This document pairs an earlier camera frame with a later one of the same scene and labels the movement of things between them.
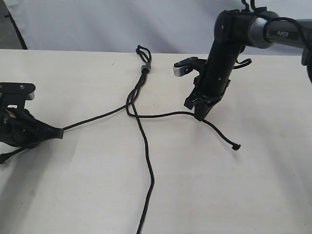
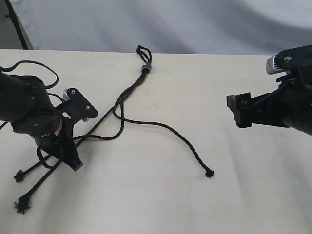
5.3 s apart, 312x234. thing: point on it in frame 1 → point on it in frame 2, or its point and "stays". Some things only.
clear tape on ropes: x=146 y=65 stays
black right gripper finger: x=190 y=100 → x=243 y=120
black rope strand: x=5 y=157 → x=144 y=57
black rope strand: x=234 y=146 → x=146 y=55
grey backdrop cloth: x=165 y=27 stays
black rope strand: x=145 y=58 → x=22 y=202
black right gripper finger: x=202 y=108 → x=241 y=103
